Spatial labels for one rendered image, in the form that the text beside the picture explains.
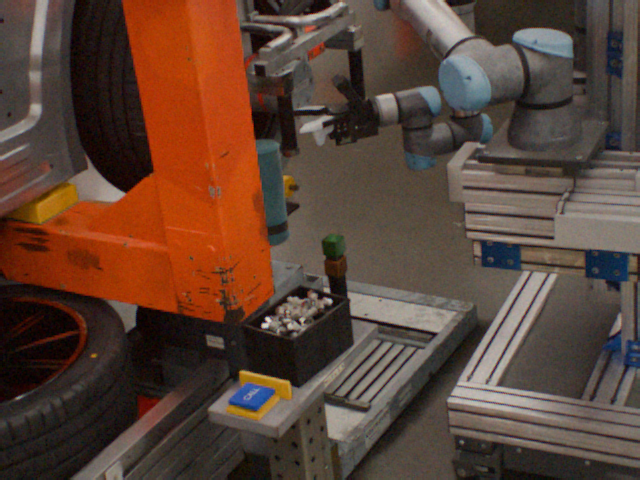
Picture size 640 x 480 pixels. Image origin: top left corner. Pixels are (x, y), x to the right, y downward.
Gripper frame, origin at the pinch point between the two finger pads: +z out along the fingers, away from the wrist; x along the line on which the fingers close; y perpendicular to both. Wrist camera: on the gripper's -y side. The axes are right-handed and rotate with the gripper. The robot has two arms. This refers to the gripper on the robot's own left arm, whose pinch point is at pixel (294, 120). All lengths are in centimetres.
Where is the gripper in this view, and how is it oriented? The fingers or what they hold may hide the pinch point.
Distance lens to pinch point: 293.8
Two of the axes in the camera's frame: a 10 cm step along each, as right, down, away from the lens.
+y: 1.1, 9.0, 4.3
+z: -9.6, 2.1, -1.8
